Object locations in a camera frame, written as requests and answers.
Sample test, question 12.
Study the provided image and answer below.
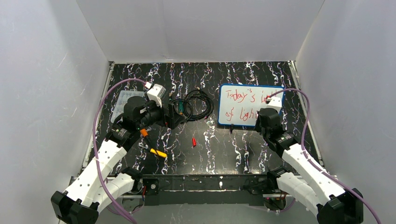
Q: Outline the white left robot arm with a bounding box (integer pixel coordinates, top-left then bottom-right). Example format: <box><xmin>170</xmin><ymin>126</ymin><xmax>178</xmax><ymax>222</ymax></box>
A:
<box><xmin>51</xmin><ymin>96</ymin><xmax>185</xmax><ymax>224</ymax></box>

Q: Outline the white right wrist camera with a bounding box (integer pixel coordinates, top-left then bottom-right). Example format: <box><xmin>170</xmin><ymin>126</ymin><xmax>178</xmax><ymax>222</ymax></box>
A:
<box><xmin>265</xmin><ymin>97</ymin><xmax>282</xmax><ymax>113</ymax></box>

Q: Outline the yellow handled screwdriver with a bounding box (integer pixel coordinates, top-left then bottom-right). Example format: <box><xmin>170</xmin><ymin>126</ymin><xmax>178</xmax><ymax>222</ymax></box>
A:
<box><xmin>150</xmin><ymin>148</ymin><xmax>167</xmax><ymax>158</ymax></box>

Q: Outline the clear plastic screw box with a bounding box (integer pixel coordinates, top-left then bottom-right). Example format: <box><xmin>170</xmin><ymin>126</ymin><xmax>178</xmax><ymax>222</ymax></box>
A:
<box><xmin>110</xmin><ymin>90</ymin><xmax>144</xmax><ymax>123</ymax></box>

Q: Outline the black coiled usb cable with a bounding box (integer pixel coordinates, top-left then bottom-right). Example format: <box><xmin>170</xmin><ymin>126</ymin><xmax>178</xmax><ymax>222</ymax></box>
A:
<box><xmin>176</xmin><ymin>89</ymin><xmax>215</xmax><ymax>124</ymax></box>

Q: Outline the green handled screwdriver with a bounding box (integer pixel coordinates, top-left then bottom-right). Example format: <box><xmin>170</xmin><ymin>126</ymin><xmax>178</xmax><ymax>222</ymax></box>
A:
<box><xmin>178</xmin><ymin>101</ymin><xmax>184</xmax><ymax>115</ymax></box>

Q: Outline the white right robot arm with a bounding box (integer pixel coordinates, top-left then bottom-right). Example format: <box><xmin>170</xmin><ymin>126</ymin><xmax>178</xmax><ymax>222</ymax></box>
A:
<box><xmin>255</xmin><ymin>108</ymin><xmax>364</xmax><ymax>224</ymax></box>

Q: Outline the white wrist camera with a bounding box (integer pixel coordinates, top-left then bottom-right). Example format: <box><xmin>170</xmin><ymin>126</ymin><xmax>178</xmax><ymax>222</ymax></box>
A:
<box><xmin>265</xmin><ymin>97</ymin><xmax>282</xmax><ymax>113</ymax></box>
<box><xmin>146</xmin><ymin>84</ymin><xmax>166</xmax><ymax>107</ymax></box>

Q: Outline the blue framed whiteboard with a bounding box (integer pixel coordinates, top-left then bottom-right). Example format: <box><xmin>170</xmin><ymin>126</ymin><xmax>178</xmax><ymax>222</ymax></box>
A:
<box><xmin>218</xmin><ymin>84</ymin><xmax>284</xmax><ymax>127</ymax></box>

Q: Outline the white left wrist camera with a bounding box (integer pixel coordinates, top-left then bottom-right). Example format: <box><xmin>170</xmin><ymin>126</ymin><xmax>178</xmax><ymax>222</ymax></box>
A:
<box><xmin>146</xmin><ymin>84</ymin><xmax>166</xmax><ymax>107</ymax></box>

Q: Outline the aluminium front rail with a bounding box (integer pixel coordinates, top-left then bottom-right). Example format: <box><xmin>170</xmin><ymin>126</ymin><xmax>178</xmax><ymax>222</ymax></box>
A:
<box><xmin>65</xmin><ymin>175</ymin><xmax>345</xmax><ymax>198</ymax></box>

